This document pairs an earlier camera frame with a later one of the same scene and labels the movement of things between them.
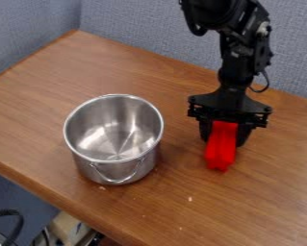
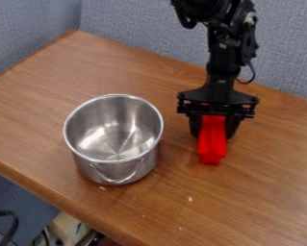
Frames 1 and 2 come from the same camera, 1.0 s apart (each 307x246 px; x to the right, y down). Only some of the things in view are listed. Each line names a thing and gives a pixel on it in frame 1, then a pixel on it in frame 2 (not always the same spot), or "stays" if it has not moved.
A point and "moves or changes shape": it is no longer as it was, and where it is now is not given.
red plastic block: [220, 149] moves or changes shape
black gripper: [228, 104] → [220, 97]
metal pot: [112, 132] stays
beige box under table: [68, 231] stays
